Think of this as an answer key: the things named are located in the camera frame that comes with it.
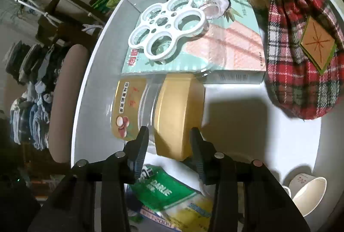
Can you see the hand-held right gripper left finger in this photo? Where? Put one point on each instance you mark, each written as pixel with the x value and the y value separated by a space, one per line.
pixel 141 151

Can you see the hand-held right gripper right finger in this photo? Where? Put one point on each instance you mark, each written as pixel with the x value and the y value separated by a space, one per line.
pixel 199 156

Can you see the clear jar with gold lid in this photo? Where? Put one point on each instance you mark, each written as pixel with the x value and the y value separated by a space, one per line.
pixel 174 113

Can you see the white storage box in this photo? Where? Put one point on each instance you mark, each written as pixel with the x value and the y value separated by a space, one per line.
pixel 242 119

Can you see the green packet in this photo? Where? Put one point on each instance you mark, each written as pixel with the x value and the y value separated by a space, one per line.
pixel 161 191

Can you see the yellow packet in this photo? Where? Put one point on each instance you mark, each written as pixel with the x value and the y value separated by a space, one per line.
pixel 188 217

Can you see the brown padded bench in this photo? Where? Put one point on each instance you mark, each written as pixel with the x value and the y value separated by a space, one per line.
pixel 67 103

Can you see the white cup with red print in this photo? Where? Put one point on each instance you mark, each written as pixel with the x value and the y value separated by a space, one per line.
pixel 299 180

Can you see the pile of folded clothes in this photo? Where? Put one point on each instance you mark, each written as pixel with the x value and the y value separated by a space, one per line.
pixel 35 119

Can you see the mint green wafer box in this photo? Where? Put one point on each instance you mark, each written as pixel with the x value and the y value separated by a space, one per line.
pixel 236 46

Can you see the dark wooden shelf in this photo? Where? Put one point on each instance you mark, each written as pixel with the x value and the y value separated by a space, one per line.
pixel 70 30

